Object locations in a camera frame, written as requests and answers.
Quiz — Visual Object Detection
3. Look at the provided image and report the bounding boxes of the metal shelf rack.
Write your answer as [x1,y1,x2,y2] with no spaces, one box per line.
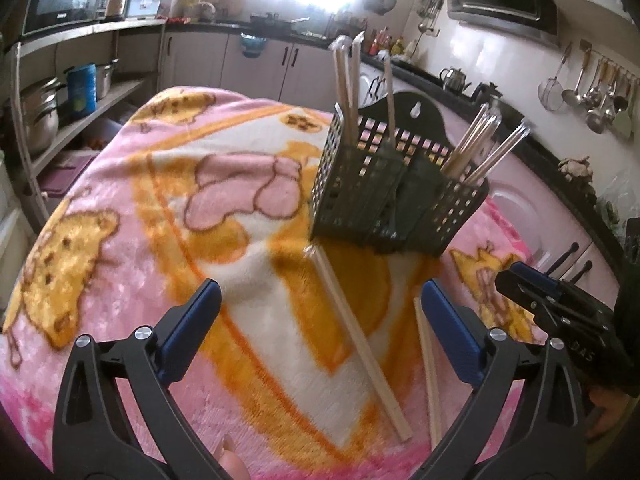
[7,17,168,211]

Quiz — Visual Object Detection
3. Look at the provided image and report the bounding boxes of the person's right hand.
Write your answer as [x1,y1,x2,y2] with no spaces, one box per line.
[587,387,640,441]

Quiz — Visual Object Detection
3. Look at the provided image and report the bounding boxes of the black plastic utensil basket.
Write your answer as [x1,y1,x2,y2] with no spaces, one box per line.
[309,92,491,257]

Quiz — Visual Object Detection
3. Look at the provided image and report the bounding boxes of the blue canister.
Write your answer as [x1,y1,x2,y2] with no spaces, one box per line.
[66,63,97,116]

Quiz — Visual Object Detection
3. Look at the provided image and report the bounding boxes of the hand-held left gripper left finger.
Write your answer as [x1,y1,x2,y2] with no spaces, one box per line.
[51,279,223,480]

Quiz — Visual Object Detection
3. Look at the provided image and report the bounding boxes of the steel kettle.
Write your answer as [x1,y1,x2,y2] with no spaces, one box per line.
[440,66,472,92]

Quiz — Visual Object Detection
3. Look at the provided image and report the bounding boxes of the row of hanging kitchen utensils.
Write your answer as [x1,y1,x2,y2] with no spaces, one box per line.
[537,40,640,142]

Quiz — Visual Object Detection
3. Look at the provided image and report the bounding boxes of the small steel pot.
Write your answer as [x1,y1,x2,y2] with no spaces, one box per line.
[95,58,121,98]

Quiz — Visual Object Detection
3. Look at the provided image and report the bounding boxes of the grey plastic crate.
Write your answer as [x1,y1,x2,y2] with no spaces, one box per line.
[122,0,166,18]

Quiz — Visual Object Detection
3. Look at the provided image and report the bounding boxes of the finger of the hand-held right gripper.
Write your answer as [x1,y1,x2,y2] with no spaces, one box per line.
[494,270,562,324]
[509,261,577,302]

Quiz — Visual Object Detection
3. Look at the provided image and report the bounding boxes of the person's left hand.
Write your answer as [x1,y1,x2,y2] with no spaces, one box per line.
[217,435,251,480]

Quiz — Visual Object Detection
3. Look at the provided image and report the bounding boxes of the garlic bunch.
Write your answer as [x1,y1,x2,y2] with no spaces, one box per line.
[557,157,596,183]

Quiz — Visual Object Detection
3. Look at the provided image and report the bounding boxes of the pink printed blanket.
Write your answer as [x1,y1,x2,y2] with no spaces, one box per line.
[0,85,566,480]

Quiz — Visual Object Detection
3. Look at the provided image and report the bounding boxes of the blue hanging bag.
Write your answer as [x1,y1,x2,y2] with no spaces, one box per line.
[240,32,268,58]

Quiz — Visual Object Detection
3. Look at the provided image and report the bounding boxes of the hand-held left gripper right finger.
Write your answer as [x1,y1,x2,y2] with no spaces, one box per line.
[420,279,587,480]

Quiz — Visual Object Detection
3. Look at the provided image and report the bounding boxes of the purple plastic board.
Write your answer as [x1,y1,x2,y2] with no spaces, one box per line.
[40,152,96,196]

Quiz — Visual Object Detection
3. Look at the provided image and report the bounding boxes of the stacked steel pots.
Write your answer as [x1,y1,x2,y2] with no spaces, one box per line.
[20,77,68,156]

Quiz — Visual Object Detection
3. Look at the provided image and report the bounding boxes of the hanging metal ladles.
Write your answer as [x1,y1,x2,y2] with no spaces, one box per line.
[415,0,443,36]

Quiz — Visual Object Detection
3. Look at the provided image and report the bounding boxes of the dark kettle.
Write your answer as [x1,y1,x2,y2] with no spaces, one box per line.
[472,81,503,103]

